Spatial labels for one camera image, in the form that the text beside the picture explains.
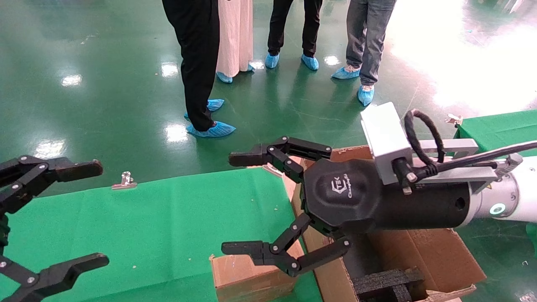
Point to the small brown cardboard box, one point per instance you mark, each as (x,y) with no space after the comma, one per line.
(247,281)

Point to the person in grey jeans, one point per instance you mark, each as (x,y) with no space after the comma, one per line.
(371,37)

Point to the large green table cloth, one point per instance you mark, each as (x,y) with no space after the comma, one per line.
(168,218)

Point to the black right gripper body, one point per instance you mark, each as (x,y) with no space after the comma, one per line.
(356,197)

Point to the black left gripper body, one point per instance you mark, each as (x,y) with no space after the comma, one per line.
(3,230)

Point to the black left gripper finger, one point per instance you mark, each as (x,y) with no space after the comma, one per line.
(54,277)
(37,172)

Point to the large open brown carton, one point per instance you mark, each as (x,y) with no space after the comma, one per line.
(436,256)

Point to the person in slim black trousers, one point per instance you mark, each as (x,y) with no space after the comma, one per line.
(277,25)

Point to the person in white skirt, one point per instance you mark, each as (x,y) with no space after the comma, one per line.
(235,37)

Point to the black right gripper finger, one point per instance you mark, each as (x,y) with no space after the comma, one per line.
(277,151)
(277,253)

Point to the black foam insert block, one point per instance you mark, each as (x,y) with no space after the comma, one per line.
(386,281)

